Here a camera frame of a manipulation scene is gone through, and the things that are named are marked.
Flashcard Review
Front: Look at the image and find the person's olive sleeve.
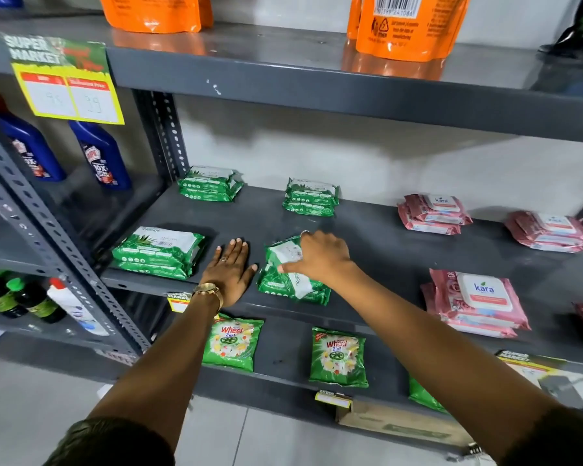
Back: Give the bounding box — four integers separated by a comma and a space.
499, 406, 583, 466
43, 416, 177, 466

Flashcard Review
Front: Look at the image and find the black and green pouch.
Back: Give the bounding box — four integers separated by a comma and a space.
539, 0, 583, 61

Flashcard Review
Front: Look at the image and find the person's right forearm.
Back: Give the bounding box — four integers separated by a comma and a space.
328, 263, 562, 462

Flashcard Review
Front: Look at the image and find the white bottle with red cap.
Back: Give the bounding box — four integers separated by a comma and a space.
47, 278, 110, 337

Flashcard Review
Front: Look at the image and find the person's right hand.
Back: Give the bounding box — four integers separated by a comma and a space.
278, 231, 356, 287

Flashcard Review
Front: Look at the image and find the grey metal shelf rack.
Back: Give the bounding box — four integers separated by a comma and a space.
0, 14, 583, 459

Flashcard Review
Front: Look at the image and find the person's right olive sleeve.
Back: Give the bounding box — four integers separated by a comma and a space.
499, 406, 583, 466

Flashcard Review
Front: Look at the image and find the brown cardboard box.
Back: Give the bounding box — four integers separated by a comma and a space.
336, 400, 475, 448

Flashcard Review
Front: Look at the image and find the dark bottle with green cap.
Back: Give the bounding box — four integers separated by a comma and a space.
7, 277, 68, 325
0, 271, 29, 320

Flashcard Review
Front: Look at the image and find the green wet wipes packet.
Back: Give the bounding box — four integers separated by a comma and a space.
265, 235, 304, 270
285, 178, 341, 205
178, 182, 245, 203
112, 226, 206, 268
257, 263, 332, 306
179, 166, 244, 186

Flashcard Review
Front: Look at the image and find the grey slotted side rack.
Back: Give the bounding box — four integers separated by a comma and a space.
0, 99, 168, 370

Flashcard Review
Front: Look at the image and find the person's left olive sleeve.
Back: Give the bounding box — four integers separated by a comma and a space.
43, 416, 177, 466

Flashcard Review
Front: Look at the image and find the person's left forearm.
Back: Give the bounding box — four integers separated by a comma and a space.
88, 292, 224, 453

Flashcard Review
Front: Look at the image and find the green detergent powder pouch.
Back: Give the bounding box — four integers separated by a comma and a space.
309, 327, 369, 389
408, 376, 451, 414
202, 314, 265, 373

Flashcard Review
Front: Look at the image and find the orange refill pouch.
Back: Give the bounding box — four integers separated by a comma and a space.
98, 0, 214, 34
346, 0, 363, 40
356, 0, 472, 63

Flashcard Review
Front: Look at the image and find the gold wristwatch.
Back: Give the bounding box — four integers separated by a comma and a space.
193, 283, 224, 312

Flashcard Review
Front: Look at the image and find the large yellow green price sign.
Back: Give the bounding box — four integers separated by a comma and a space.
2, 33, 125, 126

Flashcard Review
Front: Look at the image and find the person's left hand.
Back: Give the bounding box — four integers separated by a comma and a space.
199, 239, 259, 309

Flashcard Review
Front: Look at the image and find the blue cleaner bottle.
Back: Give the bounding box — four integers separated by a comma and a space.
0, 93, 68, 183
68, 119, 132, 192

